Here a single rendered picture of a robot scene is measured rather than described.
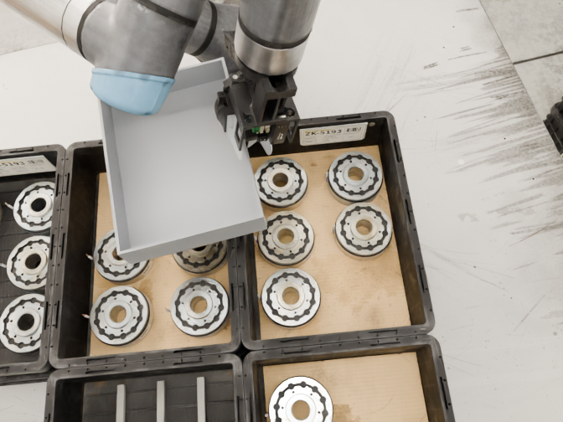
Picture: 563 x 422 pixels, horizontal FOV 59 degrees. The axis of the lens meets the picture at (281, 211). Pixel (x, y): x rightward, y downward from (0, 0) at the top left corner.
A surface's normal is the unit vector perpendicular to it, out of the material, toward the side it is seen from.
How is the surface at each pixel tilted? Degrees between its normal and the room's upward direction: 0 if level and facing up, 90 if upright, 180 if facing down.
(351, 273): 0
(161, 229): 2
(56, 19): 51
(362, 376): 0
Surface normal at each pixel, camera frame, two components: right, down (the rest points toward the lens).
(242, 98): 0.18, -0.42
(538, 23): -0.05, -0.36
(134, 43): -0.04, 0.36
